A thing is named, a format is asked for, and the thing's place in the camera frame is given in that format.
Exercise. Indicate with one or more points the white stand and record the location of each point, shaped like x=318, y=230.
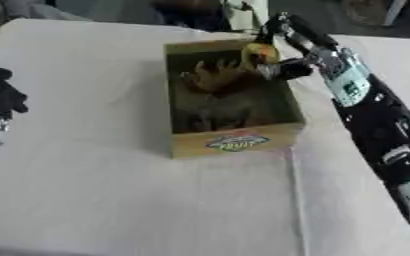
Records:
x=246, y=13

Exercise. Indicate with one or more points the yellow orange toy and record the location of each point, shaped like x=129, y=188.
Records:
x=260, y=53

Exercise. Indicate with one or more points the tan cardboard box dark inside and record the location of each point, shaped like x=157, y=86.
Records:
x=237, y=141

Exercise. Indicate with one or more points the tan round stool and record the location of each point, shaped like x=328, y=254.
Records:
x=369, y=11

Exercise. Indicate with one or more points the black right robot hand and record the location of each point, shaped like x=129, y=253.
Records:
x=299, y=28

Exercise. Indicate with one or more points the brown soft toy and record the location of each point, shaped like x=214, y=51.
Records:
x=220, y=80

